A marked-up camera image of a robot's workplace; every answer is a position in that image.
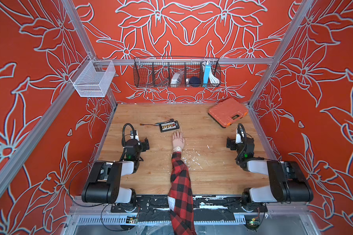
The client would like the beige wrist watch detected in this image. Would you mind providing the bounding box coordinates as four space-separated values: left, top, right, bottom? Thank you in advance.
173 146 182 153

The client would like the red black plaid sleeve forearm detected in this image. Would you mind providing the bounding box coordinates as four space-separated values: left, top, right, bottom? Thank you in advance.
168 152 196 235

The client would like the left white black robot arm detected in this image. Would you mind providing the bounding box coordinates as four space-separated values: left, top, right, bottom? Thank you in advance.
81 138 150 211

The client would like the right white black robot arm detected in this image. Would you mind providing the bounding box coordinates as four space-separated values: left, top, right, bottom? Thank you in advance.
227 138 314 212

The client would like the pale mannequin hand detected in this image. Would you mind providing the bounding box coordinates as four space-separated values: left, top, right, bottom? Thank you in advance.
172 131 185 149

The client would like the orange plastic tool case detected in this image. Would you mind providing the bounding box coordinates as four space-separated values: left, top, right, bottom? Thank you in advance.
208 98 248 128

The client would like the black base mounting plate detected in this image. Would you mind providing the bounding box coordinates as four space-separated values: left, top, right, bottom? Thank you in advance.
111 195 268 213

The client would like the dark blue round object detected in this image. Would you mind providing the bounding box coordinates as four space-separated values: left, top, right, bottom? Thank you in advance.
189 76 201 87

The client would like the clear plastic bag item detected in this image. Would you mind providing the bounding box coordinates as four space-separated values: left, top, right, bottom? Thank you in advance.
170 71 184 88

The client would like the clear plastic bin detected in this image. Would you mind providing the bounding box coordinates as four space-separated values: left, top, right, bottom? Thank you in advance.
71 61 116 98

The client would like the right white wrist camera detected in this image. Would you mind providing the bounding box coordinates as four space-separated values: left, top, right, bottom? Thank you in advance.
235 127 244 144

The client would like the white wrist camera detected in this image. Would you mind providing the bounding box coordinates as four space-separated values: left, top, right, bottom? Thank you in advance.
130 130 139 141
235 127 244 144

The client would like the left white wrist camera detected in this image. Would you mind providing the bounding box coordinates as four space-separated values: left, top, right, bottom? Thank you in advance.
130 130 139 141

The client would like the right black corrugated cable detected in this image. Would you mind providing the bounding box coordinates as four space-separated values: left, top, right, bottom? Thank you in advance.
236 122 248 165

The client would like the white cable bundle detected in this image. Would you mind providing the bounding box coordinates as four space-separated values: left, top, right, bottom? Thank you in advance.
208 70 220 86

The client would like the black wire basket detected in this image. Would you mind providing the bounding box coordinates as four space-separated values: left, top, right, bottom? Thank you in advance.
133 56 222 88

